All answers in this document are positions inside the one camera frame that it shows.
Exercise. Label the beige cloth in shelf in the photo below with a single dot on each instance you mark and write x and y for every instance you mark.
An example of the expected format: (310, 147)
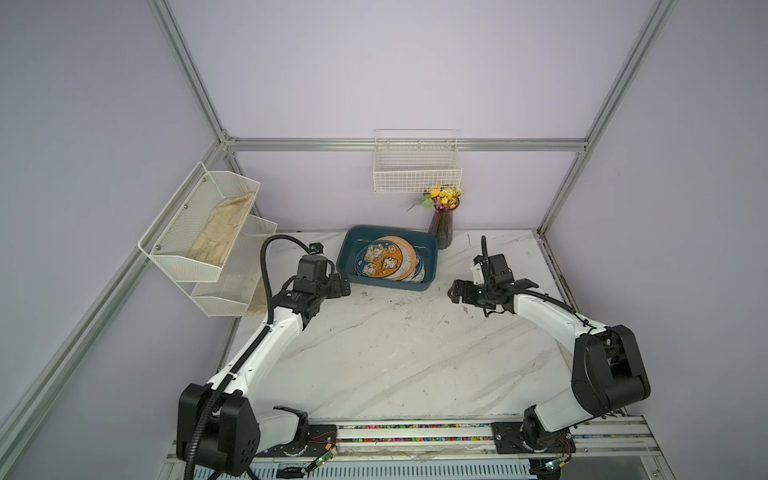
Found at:
(213, 244)

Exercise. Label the white butterfly pale coaster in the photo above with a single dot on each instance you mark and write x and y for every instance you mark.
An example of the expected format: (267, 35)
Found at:
(409, 260)

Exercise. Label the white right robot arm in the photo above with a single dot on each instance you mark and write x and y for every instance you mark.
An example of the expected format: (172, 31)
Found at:
(607, 374)

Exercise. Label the teal storage box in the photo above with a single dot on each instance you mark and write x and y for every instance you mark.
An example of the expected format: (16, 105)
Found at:
(361, 236)

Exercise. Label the white two-tier mesh shelf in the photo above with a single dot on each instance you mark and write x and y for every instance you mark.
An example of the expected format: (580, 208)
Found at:
(217, 291)

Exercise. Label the yellow cat round coaster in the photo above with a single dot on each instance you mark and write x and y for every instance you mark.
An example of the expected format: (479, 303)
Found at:
(379, 260)

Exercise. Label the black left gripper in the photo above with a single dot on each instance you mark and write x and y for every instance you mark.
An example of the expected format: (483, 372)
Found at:
(336, 291)

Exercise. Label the beige cloth on table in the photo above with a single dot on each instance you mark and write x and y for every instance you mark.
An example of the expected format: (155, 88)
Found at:
(258, 303)

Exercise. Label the glass vase with flowers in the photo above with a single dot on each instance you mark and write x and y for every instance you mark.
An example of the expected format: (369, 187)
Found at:
(444, 200)

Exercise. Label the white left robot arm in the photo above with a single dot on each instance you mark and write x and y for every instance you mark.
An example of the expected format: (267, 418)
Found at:
(217, 426)

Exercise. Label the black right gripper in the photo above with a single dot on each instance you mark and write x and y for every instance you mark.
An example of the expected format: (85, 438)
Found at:
(461, 286)

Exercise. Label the white wire wall basket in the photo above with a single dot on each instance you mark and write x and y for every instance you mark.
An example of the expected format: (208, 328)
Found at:
(415, 160)

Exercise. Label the orange round coaster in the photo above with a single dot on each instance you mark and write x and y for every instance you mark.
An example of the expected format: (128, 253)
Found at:
(408, 241)

